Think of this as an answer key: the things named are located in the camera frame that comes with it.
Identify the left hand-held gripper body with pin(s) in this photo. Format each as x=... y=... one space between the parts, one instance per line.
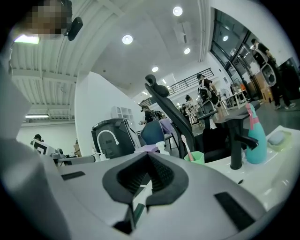
x=41 y=147

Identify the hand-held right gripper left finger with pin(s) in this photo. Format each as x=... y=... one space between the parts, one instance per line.
x=89 y=199

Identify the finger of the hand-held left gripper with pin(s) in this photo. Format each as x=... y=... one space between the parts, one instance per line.
x=79 y=159

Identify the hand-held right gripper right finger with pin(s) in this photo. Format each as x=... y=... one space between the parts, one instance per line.
x=199 y=199

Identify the white gooseneck faucet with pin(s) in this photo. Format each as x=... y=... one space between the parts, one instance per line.
x=99 y=140

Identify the long ceiling lamp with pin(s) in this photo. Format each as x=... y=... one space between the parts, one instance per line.
x=27 y=39
x=37 y=116

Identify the green cup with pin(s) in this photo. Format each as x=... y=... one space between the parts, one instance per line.
x=197 y=158

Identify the pink and white toothbrush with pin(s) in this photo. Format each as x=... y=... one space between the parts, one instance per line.
x=186 y=145

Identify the white cubby shelf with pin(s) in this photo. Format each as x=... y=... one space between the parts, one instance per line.
x=122 y=112

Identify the white pump bottle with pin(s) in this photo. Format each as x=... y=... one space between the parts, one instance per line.
x=160 y=147

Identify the purple box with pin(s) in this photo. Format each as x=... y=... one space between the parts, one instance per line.
x=147 y=148

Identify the blue chair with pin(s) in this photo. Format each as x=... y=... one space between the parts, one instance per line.
x=152 y=133

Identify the teal spray bottle pink trigger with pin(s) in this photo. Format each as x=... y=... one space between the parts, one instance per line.
x=256 y=145

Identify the purple cloth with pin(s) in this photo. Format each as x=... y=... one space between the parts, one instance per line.
x=167 y=125

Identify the black office chair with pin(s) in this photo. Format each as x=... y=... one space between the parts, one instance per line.
x=171 y=110

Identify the standing fan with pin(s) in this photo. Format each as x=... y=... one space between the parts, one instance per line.
x=225 y=93

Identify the white long desk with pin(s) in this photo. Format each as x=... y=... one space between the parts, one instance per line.
x=236 y=96

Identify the round ceiling light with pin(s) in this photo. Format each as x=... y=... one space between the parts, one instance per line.
x=127 y=39
x=177 y=11
x=155 y=69
x=187 y=51

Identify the black railing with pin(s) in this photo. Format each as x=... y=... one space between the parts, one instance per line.
x=189 y=80

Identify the black head-mounted camera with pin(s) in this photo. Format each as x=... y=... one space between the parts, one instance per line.
x=74 y=28

